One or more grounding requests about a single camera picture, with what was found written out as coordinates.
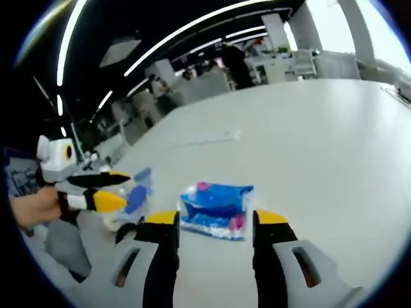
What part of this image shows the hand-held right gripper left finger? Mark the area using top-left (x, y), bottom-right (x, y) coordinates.
top-left (87, 210), bottom-right (180, 308)

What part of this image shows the white table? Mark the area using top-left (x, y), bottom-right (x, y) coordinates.
top-left (24, 78), bottom-right (411, 308)

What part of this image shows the person's left hand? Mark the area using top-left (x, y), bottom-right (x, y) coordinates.
top-left (9, 187), bottom-right (65, 230)

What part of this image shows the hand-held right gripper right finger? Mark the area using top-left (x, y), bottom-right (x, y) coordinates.
top-left (252, 209), bottom-right (364, 308)

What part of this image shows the dark blue plastic pouch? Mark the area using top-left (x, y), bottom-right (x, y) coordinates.
top-left (123, 166), bottom-right (155, 224)

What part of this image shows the ceiling air vent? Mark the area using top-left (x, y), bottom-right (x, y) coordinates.
top-left (99, 37), bottom-right (143, 69)

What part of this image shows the white mesh office chair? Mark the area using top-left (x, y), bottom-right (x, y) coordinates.
top-left (293, 49), bottom-right (315, 78)

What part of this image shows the blue tissue packet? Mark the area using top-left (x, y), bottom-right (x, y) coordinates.
top-left (178, 182), bottom-right (254, 242)

